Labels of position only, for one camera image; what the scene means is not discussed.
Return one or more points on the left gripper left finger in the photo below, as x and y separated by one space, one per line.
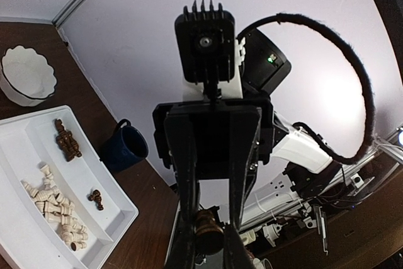
183 251

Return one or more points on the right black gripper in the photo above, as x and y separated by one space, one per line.
201 140

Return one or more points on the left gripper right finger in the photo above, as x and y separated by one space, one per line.
234 254

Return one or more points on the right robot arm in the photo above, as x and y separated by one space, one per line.
288 162

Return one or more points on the pile of white chess pieces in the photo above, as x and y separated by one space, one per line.
56 208

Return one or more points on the pile of dark chess pieces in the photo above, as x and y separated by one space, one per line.
69 146

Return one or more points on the dark blue cup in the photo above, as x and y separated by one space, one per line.
125 148

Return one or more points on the white divided plastic tray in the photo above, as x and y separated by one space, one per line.
48 150

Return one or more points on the white scalloped ceramic bowl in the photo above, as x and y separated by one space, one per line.
27 79

